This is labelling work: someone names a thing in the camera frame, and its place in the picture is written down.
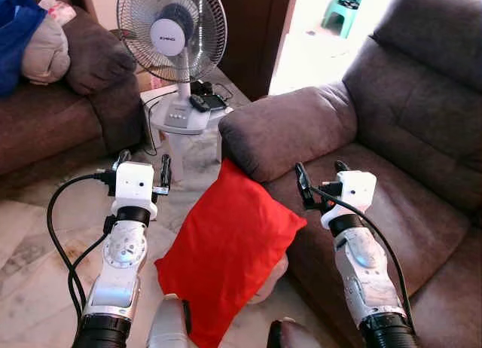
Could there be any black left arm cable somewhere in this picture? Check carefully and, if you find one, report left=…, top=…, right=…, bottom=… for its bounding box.
left=46, top=169, right=121, bottom=325

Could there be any blue cloth bag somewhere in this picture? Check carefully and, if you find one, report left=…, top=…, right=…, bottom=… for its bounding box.
left=0, top=0, right=48, bottom=98

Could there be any black power adapter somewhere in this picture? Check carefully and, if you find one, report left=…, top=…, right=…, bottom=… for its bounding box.
left=192, top=80, right=229, bottom=109

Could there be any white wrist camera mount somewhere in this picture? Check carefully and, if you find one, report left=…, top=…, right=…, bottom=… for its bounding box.
left=113, top=161, right=157, bottom=222
left=320, top=169, right=378, bottom=230

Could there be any dark wooden door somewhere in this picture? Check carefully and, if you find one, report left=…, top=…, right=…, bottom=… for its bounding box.
left=213, top=0, right=296, bottom=102

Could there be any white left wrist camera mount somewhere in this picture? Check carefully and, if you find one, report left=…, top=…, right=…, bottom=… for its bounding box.
left=113, top=161, right=157, bottom=222

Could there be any beige pillow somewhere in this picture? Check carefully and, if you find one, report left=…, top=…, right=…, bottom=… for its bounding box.
left=20, top=15, right=73, bottom=86

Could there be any long brown fabric sofa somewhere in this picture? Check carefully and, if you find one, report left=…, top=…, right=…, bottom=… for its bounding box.
left=0, top=0, right=148, bottom=200

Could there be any black remote control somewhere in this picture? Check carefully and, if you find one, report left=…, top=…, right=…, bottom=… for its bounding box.
left=188, top=94, right=212, bottom=114

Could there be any silver right robot leg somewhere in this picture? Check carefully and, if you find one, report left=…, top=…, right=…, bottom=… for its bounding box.
left=267, top=318, right=323, bottom=348

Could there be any brown two-seat sofa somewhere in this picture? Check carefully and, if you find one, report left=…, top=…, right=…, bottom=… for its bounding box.
left=218, top=0, right=482, bottom=348

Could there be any white table fan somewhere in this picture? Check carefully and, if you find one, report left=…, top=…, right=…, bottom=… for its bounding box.
left=116, top=0, right=229, bottom=135

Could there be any white red plastic packet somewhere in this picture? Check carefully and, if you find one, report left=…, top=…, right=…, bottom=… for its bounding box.
left=38, top=0, right=78, bottom=26

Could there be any green plastic stool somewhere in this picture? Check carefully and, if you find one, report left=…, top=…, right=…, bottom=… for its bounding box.
left=322, top=0, right=365, bottom=39

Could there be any black fan power cable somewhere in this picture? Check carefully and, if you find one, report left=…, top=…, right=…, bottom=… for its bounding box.
left=138, top=92, right=163, bottom=159

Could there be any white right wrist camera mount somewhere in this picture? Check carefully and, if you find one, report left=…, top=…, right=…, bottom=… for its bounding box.
left=320, top=169, right=378, bottom=230

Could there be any pale pink pillow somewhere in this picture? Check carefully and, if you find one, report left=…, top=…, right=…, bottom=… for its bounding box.
left=247, top=252, right=291, bottom=305

